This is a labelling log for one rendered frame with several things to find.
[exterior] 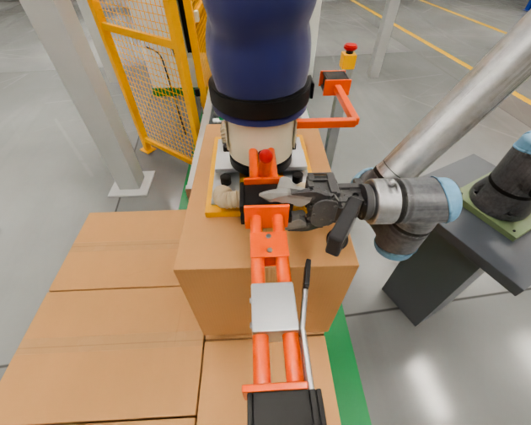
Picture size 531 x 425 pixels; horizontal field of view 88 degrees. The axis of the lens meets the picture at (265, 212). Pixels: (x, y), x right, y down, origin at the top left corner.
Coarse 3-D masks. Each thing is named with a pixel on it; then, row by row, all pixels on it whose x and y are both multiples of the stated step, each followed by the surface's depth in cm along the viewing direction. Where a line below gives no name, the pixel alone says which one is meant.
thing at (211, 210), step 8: (216, 144) 86; (224, 144) 81; (216, 152) 83; (216, 176) 75; (224, 176) 71; (232, 176) 75; (240, 176) 75; (208, 184) 73; (216, 184) 72; (224, 184) 71; (232, 184) 72; (208, 192) 71; (208, 200) 69; (208, 208) 67; (216, 208) 67; (224, 208) 67; (232, 208) 67; (208, 216) 67; (216, 216) 67; (224, 216) 67; (232, 216) 68
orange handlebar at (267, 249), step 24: (336, 96) 86; (312, 120) 72; (336, 120) 72; (264, 240) 45; (264, 264) 44; (288, 264) 43; (264, 336) 35; (288, 336) 35; (264, 360) 33; (288, 360) 33
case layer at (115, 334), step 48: (96, 240) 117; (144, 240) 117; (96, 288) 102; (144, 288) 102; (48, 336) 90; (96, 336) 90; (144, 336) 90; (192, 336) 90; (240, 336) 90; (0, 384) 81; (48, 384) 81; (96, 384) 81; (144, 384) 81; (192, 384) 81; (240, 384) 81
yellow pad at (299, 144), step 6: (300, 138) 88; (300, 144) 85; (306, 150) 84; (306, 156) 82; (306, 162) 80; (282, 174) 76; (288, 174) 75; (294, 174) 71; (300, 174) 71; (306, 174) 75; (294, 180) 72; (300, 180) 72; (294, 210) 67; (306, 210) 67
